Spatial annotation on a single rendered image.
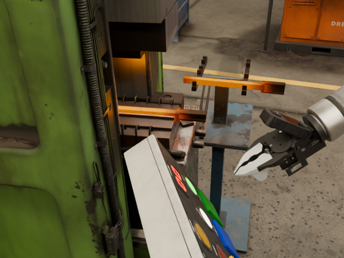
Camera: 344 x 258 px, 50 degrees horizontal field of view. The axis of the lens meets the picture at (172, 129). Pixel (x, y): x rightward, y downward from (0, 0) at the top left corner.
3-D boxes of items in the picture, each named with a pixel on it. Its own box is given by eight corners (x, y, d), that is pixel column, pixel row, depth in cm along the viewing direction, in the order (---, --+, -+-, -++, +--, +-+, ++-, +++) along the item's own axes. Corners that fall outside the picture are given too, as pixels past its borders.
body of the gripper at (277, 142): (286, 179, 83) (332, 150, 82) (274, 156, 78) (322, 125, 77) (271, 159, 90) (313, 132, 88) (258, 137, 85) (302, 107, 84)
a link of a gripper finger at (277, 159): (262, 176, 80) (297, 153, 79) (259, 172, 79) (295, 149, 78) (253, 163, 84) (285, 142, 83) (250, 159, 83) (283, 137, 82)
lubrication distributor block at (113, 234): (123, 246, 113) (119, 214, 105) (117, 263, 108) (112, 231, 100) (112, 244, 113) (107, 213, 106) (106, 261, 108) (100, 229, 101)
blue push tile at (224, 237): (228, 234, 85) (214, 218, 80) (240, 260, 78) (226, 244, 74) (221, 238, 85) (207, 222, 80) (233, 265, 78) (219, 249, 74)
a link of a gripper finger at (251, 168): (248, 194, 84) (283, 172, 83) (238, 180, 80) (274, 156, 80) (242, 186, 86) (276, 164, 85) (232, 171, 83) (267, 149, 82)
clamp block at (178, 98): (184, 107, 148) (184, 92, 144) (180, 117, 141) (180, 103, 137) (155, 105, 149) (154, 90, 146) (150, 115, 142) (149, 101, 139)
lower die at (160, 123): (179, 123, 138) (179, 103, 133) (169, 154, 121) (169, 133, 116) (73, 114, 144) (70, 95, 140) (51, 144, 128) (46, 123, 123)
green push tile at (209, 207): (212, 204, 93) (199, 188, 89) (224, 226, 86) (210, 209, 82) (206, 208, 93) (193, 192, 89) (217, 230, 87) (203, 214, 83)
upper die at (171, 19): (178, 29, 118) (177, -1, 113) (166, 52, 102) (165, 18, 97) (56, 25, 125) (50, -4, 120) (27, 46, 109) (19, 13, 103)
